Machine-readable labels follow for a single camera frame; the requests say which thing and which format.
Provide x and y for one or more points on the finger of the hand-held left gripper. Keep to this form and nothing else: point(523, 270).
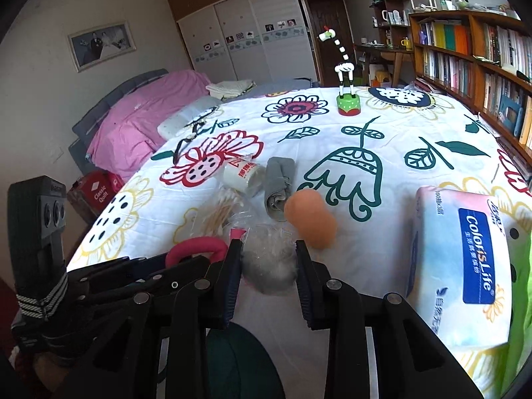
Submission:
point(183, 276)
point(108, 268)

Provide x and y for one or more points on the giraffe toy on green base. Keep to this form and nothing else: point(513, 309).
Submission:
point(348, 106)

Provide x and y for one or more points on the pink pillow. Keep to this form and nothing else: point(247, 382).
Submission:
point(137, 120)

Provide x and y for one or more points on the red cardboard box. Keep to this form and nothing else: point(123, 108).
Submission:
point(97, 191)

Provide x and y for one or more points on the white mug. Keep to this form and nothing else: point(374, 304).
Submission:
point(385, 16)

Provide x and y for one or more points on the blue picture frame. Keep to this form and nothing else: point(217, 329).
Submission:
point(503, 108)

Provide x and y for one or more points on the folded white clothes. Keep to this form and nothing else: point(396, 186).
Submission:
point(226, 88)

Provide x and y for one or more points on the white sliding door wardrobe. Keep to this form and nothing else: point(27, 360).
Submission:
point(249, 16)

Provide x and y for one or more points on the small wooden desk shelf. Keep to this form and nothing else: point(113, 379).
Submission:
point(386, 4)

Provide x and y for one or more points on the yellow plastic toy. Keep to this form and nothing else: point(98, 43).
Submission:
point(380, 79)

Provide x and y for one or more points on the dark wooden door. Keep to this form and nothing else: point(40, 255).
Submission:
point(328, 16)

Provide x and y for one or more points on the wooden desk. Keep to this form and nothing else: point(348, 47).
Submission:
point(395, 52)

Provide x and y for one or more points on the yellow mug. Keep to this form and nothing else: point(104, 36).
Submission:
point(406, 44)

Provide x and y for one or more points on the grey blue bedsheet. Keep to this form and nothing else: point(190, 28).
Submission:
point(274, 88)

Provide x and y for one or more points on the clear bag of cotton swabs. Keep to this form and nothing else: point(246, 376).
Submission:
point(220, 216)

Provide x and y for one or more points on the pastel tissue pack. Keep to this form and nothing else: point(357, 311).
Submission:
point(440, 257)

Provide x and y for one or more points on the wooden bookshelf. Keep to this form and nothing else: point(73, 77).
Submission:
point(413, 50)

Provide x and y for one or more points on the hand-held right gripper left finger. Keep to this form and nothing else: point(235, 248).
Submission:
point(232, 276)

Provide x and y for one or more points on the person's left forearm red sleeve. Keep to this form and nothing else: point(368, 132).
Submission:
point(6, 311)

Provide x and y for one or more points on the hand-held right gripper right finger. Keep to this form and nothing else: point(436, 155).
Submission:
point(305, 291)

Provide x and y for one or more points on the green printed fabric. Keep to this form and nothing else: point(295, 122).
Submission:
point(521, 299)

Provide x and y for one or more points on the framed wall photo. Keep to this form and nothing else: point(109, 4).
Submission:
point(102, 45)

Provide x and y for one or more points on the white paper cup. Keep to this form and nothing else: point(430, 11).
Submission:
point(245, 176)

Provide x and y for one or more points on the white floral quilt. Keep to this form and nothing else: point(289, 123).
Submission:
point(395, 133)

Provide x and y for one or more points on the white wall socket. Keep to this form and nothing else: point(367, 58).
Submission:
point(58, 153)

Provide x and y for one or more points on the grey rolled towel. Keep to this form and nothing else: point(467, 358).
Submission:
point(277, 183)

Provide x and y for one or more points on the grey padded headboard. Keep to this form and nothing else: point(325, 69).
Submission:
point(83, 129)

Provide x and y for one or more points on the rows of books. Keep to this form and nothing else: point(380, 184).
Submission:
point(451, 37)

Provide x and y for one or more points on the orange sponge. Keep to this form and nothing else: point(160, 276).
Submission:
point(311, 220)

